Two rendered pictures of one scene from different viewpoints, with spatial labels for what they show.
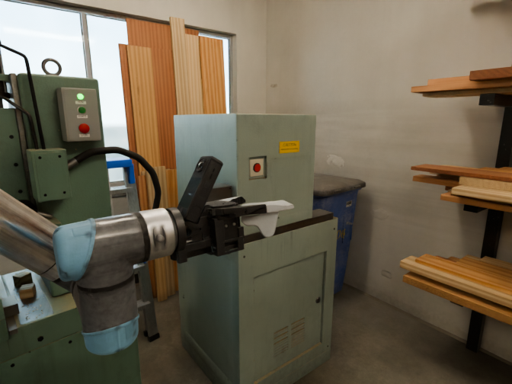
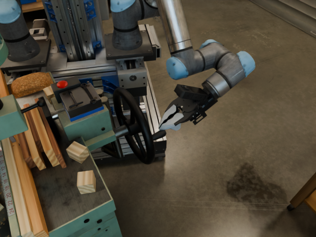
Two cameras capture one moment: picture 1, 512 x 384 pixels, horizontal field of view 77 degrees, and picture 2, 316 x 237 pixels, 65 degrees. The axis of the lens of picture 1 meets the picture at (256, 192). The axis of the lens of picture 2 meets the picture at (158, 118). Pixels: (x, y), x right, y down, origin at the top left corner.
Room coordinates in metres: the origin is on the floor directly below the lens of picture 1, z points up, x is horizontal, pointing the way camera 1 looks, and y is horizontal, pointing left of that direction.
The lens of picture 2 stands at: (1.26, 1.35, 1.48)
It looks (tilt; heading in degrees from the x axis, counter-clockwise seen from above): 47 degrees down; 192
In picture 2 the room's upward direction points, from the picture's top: straight up
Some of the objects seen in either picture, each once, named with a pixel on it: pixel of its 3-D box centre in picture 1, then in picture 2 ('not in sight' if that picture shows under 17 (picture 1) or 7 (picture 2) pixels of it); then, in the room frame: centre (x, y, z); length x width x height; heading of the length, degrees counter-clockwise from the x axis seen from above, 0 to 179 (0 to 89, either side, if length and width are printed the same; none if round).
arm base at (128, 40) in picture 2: not in sight; (126, 33); (0.18, 0.96, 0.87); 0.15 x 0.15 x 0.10
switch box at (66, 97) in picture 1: (79, 115); not in sight; (1.05, 0.56, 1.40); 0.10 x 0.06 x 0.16; 133
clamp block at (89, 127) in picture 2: not in sight; (82, 114); (0.78, 1.00, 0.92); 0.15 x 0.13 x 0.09; 43
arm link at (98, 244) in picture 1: (101, 247); not in sight; (0.42, 0.21, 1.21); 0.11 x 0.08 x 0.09; 127
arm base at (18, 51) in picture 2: not in sight; (19, 43); (0.37, 0.51, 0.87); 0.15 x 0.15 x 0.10
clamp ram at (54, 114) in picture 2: not in sight; (59, 113); (0.82, 0.96, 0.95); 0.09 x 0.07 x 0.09; 43
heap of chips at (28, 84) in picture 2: not in sight; (30, 81); (0.67, 0.76, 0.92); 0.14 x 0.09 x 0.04; 133
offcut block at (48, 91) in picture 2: not in sight; (51, 94); (0.72, 0.87, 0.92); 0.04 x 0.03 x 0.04; 49
